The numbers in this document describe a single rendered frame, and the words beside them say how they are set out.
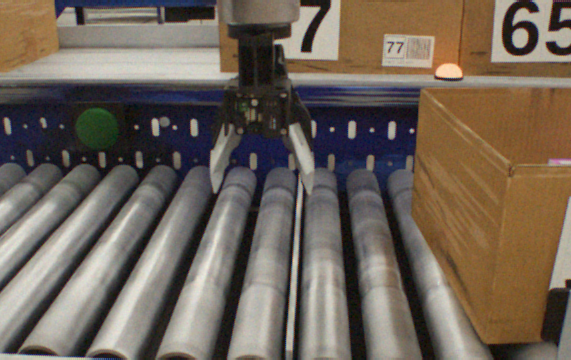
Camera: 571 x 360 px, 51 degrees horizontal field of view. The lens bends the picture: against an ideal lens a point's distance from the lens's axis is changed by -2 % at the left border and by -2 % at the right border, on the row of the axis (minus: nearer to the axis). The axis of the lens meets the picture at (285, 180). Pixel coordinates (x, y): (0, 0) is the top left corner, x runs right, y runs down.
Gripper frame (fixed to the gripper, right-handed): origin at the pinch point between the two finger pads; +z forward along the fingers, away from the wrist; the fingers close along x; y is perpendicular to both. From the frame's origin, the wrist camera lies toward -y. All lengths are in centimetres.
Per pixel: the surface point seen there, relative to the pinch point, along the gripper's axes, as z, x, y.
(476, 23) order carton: -17.1, 31.8, -29.0
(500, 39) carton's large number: -14.7, 35.8, -28.8
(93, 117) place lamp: -2.8, -28.7, -21.2
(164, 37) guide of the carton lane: -10, -26, -61
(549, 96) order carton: -10.7, 36.0, -6.0
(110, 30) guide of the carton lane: -11, -38, -61
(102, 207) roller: 6.0, -23.1, -6.2
